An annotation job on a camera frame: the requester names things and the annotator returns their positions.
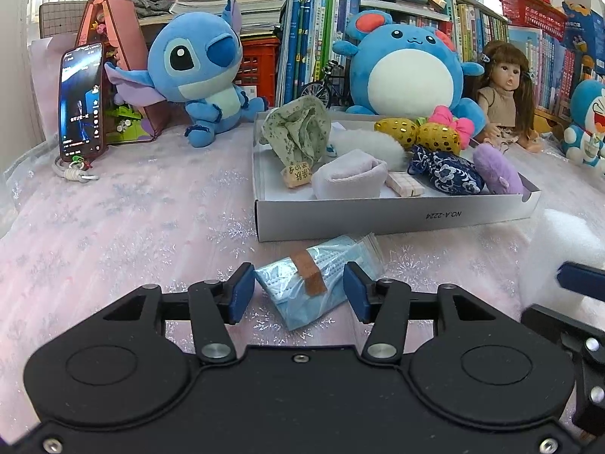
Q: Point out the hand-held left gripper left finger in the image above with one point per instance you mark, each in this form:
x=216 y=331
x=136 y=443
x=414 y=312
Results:
x=241 y=293

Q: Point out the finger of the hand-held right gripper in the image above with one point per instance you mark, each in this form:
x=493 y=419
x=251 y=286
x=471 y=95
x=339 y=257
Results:
x=583 y=280
x=588 y=354

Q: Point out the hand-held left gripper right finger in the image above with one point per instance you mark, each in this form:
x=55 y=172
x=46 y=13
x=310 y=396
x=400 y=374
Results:
x=358 y=293

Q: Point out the blue face mask pack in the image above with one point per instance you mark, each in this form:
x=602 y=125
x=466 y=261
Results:
x=293 y=293

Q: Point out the white cardboard box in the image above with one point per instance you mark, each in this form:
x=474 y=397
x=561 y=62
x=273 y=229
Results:
x=378 y=220

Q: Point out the white cloth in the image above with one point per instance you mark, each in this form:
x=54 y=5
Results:
x=345 y=175

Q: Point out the purple plush mouse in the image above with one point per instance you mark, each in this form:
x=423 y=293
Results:
x=494 y=168

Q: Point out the navy floral pouch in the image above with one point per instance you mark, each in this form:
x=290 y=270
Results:
x=449 y=175

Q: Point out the white fluffy plush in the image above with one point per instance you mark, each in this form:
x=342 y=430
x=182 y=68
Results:
x=368 y=144

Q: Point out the green floral cloth doll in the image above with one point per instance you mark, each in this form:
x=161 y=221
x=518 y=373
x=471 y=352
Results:
x=293 y=137

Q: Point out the yellow sequin bow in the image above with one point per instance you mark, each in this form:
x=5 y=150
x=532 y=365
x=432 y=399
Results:
x=439 y=137

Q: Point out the pink fabric bow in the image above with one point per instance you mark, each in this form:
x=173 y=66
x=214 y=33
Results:
x=444 y=116

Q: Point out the blue robot cat plush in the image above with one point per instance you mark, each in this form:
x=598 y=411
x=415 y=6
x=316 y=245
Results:
x=588 y=118

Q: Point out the yellow wooden box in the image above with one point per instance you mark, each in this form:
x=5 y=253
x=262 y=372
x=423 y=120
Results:
x=548 y=120

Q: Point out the brown-haired baby doll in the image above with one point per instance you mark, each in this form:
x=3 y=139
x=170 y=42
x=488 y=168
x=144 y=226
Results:
x=496 y=104

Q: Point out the miniature bicycle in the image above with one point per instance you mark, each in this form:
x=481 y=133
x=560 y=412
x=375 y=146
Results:
x=314 y=92

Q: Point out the round blue mouse plush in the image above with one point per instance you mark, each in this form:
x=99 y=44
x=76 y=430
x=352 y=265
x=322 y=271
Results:
x=406 y=71

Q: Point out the red plastic crate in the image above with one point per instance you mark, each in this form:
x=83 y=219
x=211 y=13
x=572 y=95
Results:
x=257 y=61

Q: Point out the blue alien plush toy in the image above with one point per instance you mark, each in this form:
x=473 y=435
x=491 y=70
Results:
x=189 y=52

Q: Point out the blue printed box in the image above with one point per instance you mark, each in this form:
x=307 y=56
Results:
x=586 y=33

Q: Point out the row of upright books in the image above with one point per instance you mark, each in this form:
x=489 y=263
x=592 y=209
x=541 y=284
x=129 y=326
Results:
x=302 y=23

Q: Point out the red plastic basket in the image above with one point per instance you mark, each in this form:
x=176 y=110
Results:
x=531 y=9

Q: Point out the pink miniature house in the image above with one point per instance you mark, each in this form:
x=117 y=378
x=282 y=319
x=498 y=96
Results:
x=123 y=23

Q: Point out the grey grid board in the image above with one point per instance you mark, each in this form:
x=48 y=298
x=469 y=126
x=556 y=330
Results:
x=56 y=21

